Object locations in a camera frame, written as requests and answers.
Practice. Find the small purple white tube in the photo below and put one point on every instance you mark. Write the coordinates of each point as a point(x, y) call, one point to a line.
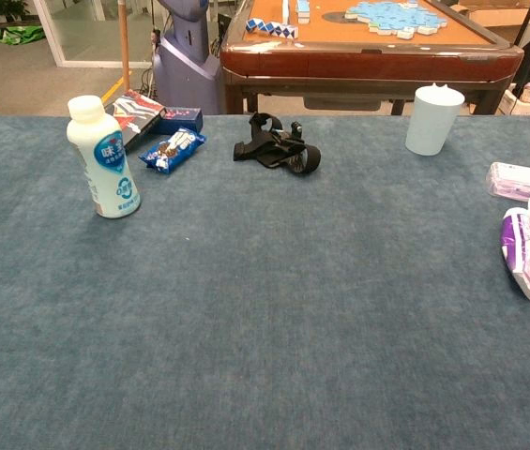
point(522, 248)

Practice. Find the blue felt table cloth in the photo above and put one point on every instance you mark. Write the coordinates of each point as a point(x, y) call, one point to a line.
point(264, 328)

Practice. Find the blue cookie snack packet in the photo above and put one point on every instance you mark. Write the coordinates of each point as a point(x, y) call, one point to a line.
point(173, 150)

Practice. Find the dark blue flat box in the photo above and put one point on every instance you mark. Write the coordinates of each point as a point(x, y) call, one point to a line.
point(185, 119)

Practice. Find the white milk bottle blue label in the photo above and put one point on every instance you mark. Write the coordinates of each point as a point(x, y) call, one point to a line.
point(110, 178)

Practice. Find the red black white box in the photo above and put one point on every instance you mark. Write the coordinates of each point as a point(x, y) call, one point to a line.
point(135, 115)

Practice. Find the brown mahjong table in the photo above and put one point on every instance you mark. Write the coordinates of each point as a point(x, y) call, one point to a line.
point(363, 61)

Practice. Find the light blue plastic cup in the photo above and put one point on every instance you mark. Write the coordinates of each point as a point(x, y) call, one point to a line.
point(431, 126)

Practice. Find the blue white snake puzzle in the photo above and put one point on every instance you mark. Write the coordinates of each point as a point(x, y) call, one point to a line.
point(274, 29)

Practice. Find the blue mahjong tile stack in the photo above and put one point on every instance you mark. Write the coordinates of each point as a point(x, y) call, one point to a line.
point(303, 9)

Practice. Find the wooden pole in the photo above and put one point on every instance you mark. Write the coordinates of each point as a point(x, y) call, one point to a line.
point(124, 47)

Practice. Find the blue mahjong tile pile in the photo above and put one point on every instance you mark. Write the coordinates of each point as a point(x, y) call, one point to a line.
point(396, 16)

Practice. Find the clear purple small box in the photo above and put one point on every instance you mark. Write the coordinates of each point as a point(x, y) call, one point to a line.
point(520, 180)

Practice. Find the white framed glass partition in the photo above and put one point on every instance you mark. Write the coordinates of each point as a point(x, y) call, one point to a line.
point(53, 42)

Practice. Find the cardboard box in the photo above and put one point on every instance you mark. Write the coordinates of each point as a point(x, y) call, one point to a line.
point(494, 16)

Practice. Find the green bag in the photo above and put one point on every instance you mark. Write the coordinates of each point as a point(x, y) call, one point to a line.
point(16, 35)

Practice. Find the black tripod stand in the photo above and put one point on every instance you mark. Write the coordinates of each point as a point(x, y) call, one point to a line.
point(526, 23)

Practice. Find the blue purple robot pedestal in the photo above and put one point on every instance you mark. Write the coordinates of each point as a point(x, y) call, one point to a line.
point(185, 70)

